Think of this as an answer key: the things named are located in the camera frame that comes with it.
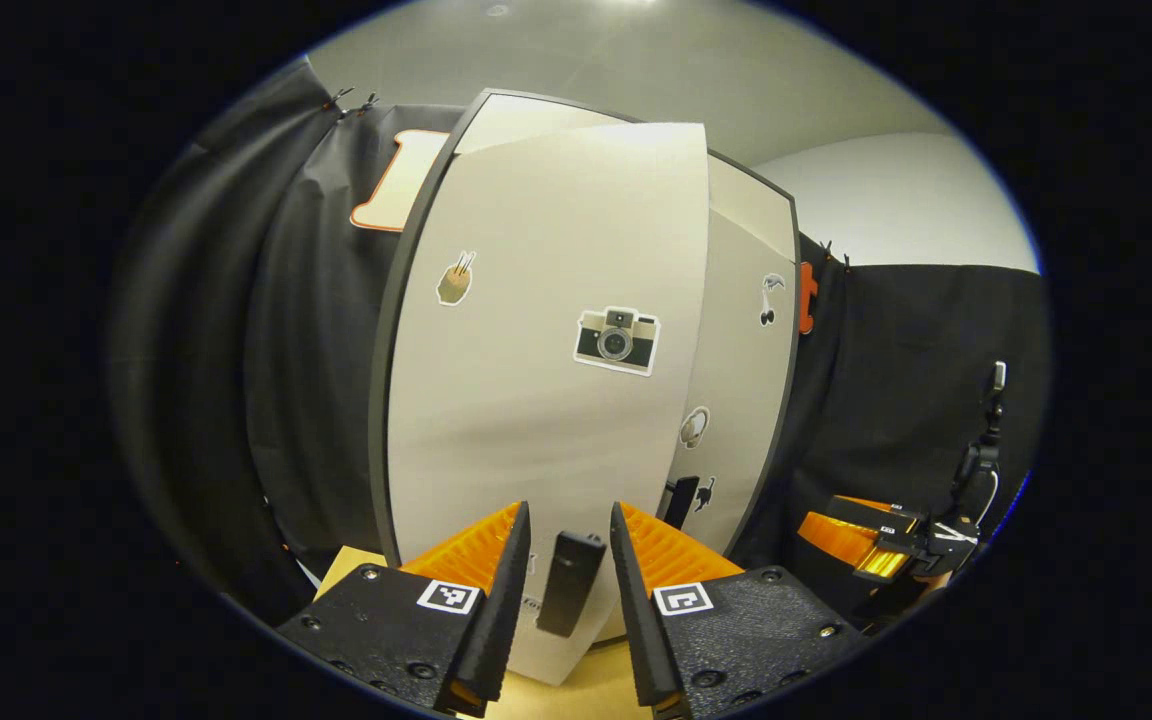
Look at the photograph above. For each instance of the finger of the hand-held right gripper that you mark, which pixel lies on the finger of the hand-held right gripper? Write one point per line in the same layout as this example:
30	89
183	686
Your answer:
836	538
876	512

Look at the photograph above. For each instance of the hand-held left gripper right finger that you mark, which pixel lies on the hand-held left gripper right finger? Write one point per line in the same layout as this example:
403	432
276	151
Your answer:
636	620

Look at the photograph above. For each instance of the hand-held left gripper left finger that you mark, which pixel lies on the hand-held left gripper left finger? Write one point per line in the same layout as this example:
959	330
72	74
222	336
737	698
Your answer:
506	610

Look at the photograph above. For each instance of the white shoe cabinet door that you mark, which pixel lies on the white shoe cabinet door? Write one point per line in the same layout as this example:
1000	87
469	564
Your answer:
736	380
496	420

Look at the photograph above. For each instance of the white shoe cabinet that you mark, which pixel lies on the white shoe cabinet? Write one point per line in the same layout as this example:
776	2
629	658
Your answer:
377	420

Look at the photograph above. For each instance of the black clamp stand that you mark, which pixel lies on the black clamp stand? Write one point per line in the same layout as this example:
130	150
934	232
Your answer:
978	460

